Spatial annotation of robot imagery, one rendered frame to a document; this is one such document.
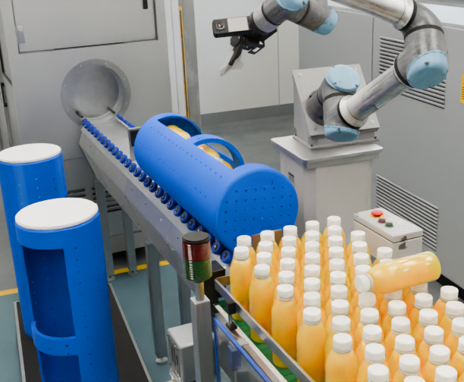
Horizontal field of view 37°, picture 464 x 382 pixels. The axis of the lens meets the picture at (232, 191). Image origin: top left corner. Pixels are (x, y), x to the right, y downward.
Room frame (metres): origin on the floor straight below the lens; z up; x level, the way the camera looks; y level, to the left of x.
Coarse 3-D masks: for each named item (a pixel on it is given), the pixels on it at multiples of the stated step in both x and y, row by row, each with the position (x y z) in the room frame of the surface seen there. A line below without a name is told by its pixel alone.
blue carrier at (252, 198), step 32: (160, 128) 2.62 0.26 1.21; (192, 128) 2.83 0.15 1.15; (160, 160) 2.44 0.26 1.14; (192, 160) 2.23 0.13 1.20; (224, 160) 2.57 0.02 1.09; (192, 192) 2.12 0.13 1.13; (224, 192) 1.95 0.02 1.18; (256, 192) 1.99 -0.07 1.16; (288, 192) 2.03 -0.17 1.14; (224, 224) 1.95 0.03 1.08; (256, 224) 1.99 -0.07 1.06; (288, 224) 2.04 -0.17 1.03
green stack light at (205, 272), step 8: (184, 264) 1.44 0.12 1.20; (192, 264) 1.42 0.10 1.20; (200, 264) 1.42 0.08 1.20; (208, 264) 1.44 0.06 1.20; (184, 272) 1.44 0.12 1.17; (192, 272) 1.42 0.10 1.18; (200, 272) 1.42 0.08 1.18; (208, 272) 1.43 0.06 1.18; (192, 280) 1.42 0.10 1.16; (200, 280) 1.42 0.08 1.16
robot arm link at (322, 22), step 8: (312, 0) 1.89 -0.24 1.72; (320, 0) 1.91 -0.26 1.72; (312, 8) 1.87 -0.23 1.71; (320, 8) 1.89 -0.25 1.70; (328, 8) 1.91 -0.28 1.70; (304, 16) 1.86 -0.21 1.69; (312, 16) 1.87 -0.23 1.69; (320, 16) 1.88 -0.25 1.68; (328, 16) 1.89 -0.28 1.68; (336, 16) 1.91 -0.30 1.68; (304, 24) 1.88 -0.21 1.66; (312, 24) 1.88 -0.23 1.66; (320, 24) 1.88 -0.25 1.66; (328, 24) 1.89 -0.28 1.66; (312, 32) 1.91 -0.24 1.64; (320, 32) 1.90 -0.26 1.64; (328, 32) 1.91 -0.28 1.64
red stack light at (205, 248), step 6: (186, 246) 1.43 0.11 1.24; (192, 246) 1.42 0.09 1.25; (198, 246) 1.42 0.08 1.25; (204, 246) 1.43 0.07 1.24; (210, 246) 1.45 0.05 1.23; (186, 252) 1.43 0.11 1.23; (192, 252) 1.42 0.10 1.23; (198, 252) 1.42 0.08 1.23; (204, 252) 1.43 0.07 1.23; (210, 252) 1.44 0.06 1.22; (186, 258) 1.43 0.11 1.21; (192, 258) 1.42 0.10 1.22; (198, 258) 1.42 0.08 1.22; (204, 258) 1.43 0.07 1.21
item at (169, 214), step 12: (84, 132) 3.78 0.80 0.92; (96, 144) 3.51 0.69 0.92; (108, 156) 3.28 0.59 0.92; (120, 168) 3.08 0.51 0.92; (132, 180) 2.89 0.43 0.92; (144, 192) 2.73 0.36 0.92; (156, 204) 2.58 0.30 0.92; (168, 216) 2.44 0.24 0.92; (180, 216) 2.37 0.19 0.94; (180, 228) 2.32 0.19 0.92; (228, 264) 1.96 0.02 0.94
